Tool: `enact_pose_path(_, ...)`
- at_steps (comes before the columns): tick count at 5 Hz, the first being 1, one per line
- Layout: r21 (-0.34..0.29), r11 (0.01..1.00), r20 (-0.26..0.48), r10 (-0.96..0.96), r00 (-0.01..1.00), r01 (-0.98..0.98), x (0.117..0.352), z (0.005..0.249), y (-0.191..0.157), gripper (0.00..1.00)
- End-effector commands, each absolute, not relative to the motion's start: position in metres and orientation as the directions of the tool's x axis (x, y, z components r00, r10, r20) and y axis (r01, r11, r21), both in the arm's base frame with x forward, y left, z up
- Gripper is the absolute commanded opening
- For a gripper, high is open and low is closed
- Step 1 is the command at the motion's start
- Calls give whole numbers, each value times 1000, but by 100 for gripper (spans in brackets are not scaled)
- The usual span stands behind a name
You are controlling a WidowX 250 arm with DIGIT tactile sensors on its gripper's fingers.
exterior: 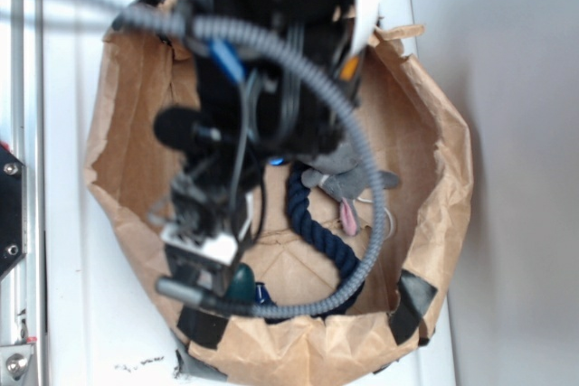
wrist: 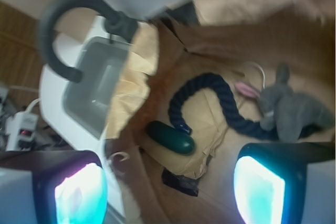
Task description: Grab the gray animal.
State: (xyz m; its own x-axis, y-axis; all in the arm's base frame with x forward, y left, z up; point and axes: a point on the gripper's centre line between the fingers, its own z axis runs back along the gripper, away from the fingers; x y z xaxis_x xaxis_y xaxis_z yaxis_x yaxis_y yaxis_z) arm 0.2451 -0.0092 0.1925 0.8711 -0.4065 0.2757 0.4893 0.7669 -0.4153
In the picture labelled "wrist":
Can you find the white power strip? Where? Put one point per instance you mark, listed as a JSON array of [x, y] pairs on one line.
[[21, 129]]

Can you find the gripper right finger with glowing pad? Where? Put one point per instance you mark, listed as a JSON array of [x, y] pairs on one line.
[[286, 182]]

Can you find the brown paper bag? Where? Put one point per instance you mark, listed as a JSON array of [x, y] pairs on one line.
[[169, 51]]

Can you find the dark green oval object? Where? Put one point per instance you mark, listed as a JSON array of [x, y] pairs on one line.
[[177, 140]]

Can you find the gray plush bunny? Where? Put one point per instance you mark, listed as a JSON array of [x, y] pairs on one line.
[[284, 110]]

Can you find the gray plastic sink basin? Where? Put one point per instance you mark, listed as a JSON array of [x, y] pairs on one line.
[[101, 62]]

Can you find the black curved faucet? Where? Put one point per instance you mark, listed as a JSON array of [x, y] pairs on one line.
[[116, 23]]

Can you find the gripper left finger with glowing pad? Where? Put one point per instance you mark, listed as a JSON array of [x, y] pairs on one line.
[[52, 187]]

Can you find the white plastic bin lid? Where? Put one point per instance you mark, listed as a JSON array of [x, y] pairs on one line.
[[131, 198]]

